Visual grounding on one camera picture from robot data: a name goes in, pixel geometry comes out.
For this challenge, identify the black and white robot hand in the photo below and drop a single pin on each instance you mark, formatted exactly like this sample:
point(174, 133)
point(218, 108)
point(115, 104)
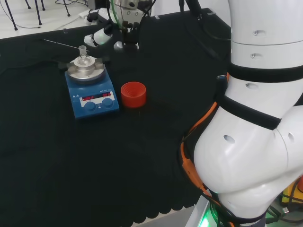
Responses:
point(100, 35)

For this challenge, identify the heater with blue base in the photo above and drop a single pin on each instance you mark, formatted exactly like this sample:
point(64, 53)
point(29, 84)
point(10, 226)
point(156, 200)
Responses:
point(94, 107)

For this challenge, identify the clear round-bottom glass flask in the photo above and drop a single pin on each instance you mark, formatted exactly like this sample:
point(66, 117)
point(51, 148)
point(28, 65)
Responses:
point(83, 58)

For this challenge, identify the grey tape piece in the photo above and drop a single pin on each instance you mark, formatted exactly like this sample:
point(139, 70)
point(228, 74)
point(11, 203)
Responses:
point(65, 30)

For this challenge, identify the thin glass rod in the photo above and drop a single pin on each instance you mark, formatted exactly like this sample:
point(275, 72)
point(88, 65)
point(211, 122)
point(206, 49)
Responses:
point(59, 44)

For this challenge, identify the black tripod leg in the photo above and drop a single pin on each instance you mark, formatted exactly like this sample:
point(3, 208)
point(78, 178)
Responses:
point(39, 14)
point(10, 16)
point(66, 8)

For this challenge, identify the red ribbed round holder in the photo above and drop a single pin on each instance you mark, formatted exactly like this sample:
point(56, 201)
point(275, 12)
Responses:
point(133, 99)

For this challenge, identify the blue plug connector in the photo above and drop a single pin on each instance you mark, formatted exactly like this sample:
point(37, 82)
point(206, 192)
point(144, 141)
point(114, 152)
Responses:
point(222, 77)

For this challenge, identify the black bench cloth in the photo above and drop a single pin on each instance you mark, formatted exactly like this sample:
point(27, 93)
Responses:
point(94, 165)

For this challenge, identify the yellow stop button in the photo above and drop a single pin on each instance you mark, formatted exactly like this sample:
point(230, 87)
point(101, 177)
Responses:
point(292, 191)

